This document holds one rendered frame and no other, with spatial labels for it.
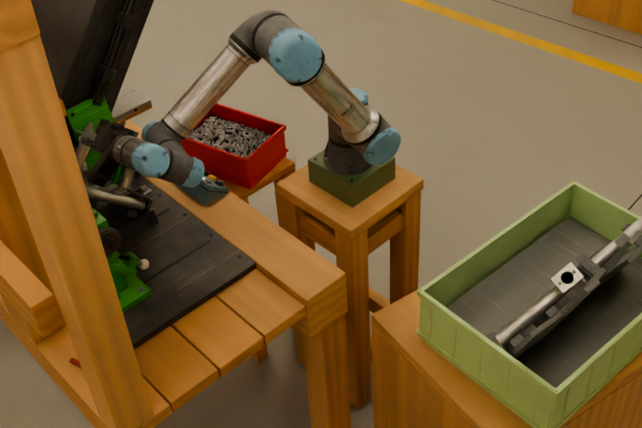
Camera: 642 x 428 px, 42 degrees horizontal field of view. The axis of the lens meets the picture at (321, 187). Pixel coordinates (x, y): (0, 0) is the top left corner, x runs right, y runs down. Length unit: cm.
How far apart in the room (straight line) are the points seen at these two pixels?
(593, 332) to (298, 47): 100
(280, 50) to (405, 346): 81
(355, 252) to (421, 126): 187
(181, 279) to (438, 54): 292
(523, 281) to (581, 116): 224
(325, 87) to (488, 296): 68
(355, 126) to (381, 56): 264
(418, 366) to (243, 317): 46
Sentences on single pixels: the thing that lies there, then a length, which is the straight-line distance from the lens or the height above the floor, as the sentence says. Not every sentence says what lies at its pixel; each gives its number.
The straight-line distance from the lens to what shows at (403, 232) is 264.
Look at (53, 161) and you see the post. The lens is 146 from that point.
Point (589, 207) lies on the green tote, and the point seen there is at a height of 91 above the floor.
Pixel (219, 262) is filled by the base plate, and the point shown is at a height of 90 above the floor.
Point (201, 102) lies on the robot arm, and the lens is 210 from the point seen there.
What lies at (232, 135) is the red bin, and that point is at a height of 89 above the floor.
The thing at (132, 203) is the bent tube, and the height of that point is 99.
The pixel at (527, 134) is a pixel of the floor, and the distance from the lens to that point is 424.
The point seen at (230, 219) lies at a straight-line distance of 238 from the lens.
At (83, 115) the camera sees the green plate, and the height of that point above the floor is 124.
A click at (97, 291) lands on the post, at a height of 131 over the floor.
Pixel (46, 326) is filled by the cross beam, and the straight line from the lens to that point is 178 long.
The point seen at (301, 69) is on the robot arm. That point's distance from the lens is 198.
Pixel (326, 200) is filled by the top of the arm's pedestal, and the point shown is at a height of 85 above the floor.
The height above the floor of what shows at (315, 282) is 90.
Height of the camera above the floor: 245
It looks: 39 degrees down
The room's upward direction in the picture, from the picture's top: 4 degrees counter-clockwise
